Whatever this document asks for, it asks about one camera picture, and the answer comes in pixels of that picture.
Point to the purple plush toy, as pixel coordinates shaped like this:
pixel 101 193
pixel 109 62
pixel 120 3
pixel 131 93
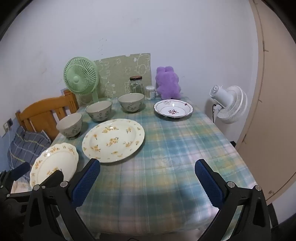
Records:
pixel 167 83

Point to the small scalloped yellow floral plate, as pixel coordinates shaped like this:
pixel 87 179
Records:
pixel 53 160

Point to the cotton swab container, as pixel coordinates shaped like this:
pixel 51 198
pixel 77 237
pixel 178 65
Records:
pixel 150 92

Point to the white red floral plate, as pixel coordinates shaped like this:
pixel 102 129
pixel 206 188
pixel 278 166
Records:
pixel 173 110

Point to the green patterned board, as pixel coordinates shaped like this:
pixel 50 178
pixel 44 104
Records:
pixel 120 69

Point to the glass jar with dark lid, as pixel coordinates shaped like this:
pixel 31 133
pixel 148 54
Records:
pixel 136 87

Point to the beige door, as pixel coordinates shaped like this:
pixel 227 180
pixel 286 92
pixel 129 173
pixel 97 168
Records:
pixel 275 104

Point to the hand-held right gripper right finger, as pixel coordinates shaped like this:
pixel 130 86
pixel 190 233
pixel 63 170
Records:
pixel 208 183

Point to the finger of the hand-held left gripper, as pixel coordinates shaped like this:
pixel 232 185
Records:
pixel 20 170

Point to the white standing fan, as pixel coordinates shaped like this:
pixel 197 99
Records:
pixel 231 104

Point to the plaid tablecloth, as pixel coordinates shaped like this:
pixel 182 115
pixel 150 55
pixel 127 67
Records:
pixel 173 150

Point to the grey floral ceramic bowl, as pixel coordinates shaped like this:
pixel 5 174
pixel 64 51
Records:
pixel 99 112
pixel 131 103
pixel 69 127

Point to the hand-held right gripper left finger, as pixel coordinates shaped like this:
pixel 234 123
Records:
pixel 85 183

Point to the green desk fan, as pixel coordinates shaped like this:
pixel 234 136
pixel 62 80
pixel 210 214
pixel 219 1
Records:
pixel 77 76

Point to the large yellow floral plate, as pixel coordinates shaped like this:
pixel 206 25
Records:
pixel 113 141

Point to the wooden chair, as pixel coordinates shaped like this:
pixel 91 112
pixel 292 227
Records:
pixel 39 113

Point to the blue striped cloth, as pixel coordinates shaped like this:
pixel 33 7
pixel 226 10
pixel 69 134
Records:
pixel 25 143

